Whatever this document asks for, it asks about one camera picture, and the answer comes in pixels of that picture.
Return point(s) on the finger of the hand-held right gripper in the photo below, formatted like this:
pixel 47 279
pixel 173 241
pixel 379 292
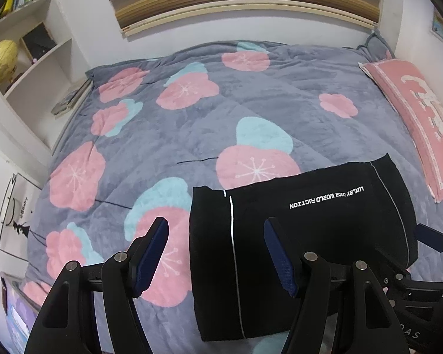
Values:
pixel 430 234
pixel 398 278

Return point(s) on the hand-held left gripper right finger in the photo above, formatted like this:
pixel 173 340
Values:
pixel 280 261

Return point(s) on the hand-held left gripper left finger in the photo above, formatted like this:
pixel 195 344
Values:
pixel 151 261

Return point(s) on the black hooded jacket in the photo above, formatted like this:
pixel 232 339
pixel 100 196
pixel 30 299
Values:
pixel 317 236

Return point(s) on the grey floral blanket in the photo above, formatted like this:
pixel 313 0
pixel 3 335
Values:
pixel 169 136

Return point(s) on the pink pillow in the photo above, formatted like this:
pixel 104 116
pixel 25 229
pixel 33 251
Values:
pixel 409 99

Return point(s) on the white paper bag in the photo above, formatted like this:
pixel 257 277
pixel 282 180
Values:
pixel 16 217

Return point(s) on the colourful printed board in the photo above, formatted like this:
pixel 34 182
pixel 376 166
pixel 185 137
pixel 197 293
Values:
pixel 18 313

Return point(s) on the stack of flat books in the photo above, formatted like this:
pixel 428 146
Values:
pixel 72 97

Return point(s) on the grey pillow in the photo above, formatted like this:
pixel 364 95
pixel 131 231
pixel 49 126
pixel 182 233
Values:
pixel 374 46

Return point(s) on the black box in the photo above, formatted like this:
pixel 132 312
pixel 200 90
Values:
pixel 38 40

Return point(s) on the yellow globe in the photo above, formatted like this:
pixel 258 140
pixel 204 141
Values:
pixel 2 61

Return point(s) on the white wall shelf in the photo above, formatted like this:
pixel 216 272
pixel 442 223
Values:
pixel 59 59

